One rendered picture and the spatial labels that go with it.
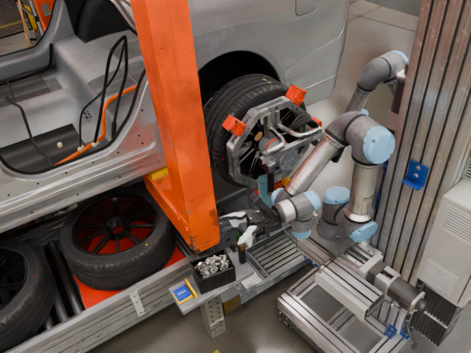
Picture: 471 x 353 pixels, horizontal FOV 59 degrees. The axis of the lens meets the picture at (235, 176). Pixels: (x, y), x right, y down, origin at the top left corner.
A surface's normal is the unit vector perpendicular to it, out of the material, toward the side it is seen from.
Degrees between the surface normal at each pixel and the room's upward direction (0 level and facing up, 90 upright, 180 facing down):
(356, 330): 0
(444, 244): 90
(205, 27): 90
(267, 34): 90
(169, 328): 0
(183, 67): 90
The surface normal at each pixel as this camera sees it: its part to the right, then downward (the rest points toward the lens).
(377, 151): 0.42, 0.45
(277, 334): -0.07, -0.77
